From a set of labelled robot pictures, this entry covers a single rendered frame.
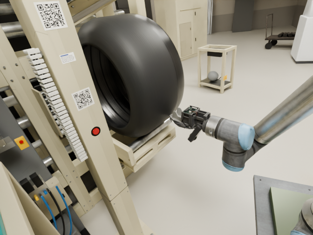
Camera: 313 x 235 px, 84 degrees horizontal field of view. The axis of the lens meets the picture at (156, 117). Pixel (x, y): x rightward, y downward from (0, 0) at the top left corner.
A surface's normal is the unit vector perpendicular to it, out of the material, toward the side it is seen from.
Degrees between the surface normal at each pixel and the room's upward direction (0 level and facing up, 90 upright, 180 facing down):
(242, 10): 78
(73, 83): 90
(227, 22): 90
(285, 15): 90
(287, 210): 2
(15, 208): 0
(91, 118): 90
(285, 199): 2
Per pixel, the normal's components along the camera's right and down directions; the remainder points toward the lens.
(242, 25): -0.40, 0.33
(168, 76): 0.70, 0.11
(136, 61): -0.03, 0.16
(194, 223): -0.13, -0.85
